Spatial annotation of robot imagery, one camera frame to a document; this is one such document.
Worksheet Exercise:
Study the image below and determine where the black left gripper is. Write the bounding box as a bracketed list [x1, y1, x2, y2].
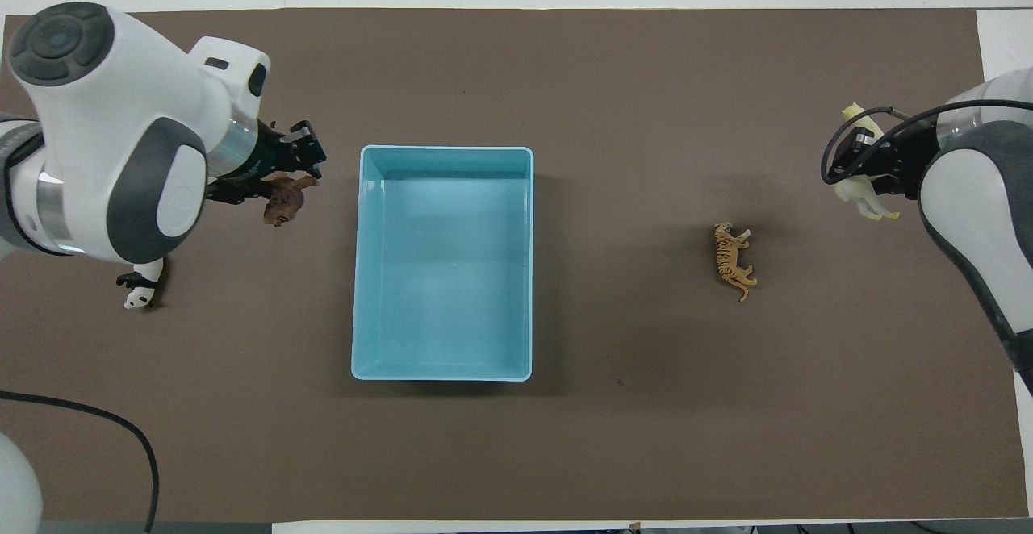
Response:
[205, 119, 328, 207]

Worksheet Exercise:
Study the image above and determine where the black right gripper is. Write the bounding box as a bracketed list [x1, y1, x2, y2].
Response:
[829, 124, 939, 201]

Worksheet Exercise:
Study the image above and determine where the cream llama toy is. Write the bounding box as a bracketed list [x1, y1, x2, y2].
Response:
[834, 103, 901, 222]

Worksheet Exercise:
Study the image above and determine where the brown lion toy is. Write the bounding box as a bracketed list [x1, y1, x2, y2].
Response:
[261, 172, 320, 228]

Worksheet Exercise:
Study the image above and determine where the orange striped tiger toy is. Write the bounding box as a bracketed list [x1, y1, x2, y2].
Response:
[710, 222, 759, 302]

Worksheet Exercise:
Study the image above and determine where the black and white panda toy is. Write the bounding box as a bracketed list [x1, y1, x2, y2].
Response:
[115, 257, 165, 311]

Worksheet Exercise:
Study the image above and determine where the light blue plastic storage box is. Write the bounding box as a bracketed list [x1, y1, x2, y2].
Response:
[351, 144, 535, 382]

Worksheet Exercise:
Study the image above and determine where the brown paper table mat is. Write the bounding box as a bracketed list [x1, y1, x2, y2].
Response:
[0, 7, 1030, 523]

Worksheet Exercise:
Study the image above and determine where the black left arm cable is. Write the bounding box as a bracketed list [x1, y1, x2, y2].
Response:
[0, 390, 161, 534]

